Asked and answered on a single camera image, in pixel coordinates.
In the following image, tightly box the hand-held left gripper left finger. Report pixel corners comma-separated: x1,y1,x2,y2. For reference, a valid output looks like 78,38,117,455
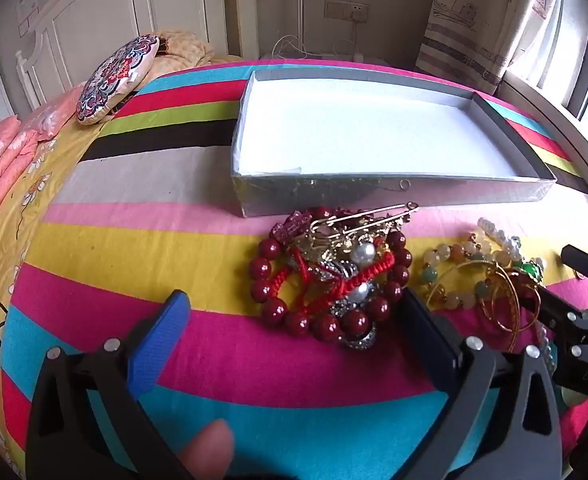
25,289,195,480

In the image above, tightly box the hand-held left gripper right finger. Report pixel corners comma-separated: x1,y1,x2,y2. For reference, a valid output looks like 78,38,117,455
396,287,566,480

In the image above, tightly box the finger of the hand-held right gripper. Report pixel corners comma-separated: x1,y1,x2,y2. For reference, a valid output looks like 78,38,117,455
518,284,588,397
560,244,588,307

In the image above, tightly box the gold bangle with green gem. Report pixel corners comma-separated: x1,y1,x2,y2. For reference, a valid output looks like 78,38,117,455
474,259,547,333

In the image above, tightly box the green jade bangle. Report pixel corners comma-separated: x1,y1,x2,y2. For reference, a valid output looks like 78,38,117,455
560,385,588,410

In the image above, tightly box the silver rhinestone pearl brooch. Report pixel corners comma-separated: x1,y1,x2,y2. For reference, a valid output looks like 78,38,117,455
319,260,381,352

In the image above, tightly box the multicoloured stone bead bracelet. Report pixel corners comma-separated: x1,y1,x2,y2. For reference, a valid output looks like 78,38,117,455
420,240,505,311

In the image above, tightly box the red woven cord bracelet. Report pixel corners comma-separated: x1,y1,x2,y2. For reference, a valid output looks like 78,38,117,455
269,247,397,306

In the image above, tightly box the white pearl necklace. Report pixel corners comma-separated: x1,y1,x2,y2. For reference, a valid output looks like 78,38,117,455
476,216,560,376

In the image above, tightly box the red bead bracelet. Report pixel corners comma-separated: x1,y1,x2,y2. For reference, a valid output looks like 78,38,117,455
249,206,413,343

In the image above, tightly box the gold brooch pin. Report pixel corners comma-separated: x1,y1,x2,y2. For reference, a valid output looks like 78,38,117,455
294,201,419,256

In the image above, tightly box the silver cardboard box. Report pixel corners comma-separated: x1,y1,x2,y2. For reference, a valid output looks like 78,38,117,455
231,69,559,218

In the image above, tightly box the person's left hand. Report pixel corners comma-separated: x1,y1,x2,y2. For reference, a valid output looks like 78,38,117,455
179,419,235,480

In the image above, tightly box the striped bed sheet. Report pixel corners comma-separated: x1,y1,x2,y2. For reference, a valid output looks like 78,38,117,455
1,60,588,480

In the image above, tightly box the pearl pendant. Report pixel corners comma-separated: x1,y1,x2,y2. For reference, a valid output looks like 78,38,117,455
349,241,379,267

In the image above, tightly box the pink rhinestone brooch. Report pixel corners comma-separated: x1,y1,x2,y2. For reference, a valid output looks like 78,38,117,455
270,211,315,247

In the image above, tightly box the yellow floral sheet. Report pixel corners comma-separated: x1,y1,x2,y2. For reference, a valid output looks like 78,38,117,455
0,105,104,480

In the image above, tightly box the window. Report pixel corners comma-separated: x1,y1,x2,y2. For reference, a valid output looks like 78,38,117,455
549,0,588,161

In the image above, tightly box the pink floral quilt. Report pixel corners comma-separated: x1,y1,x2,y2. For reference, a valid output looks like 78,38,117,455
0,85,87,261

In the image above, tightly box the round embroidered cushion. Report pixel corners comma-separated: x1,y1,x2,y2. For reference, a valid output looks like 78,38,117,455
76,35,161,126

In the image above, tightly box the printed curtain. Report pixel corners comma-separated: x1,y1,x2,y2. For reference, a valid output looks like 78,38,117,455
415,0,562,95

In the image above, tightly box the yellow knitted blanket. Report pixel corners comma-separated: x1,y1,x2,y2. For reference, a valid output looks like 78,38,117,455
146,30,239,78

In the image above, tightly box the white headboard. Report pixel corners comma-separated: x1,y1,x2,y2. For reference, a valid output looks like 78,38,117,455
16,0,259,111

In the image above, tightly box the white cable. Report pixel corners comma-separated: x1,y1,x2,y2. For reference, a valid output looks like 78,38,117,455
273,35,359,58

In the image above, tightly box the wall socket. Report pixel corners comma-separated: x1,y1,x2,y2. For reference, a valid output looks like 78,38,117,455
324,0,369,23

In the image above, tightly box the white wall pipe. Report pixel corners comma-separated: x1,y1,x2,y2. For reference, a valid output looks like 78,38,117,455
296,0,307,53

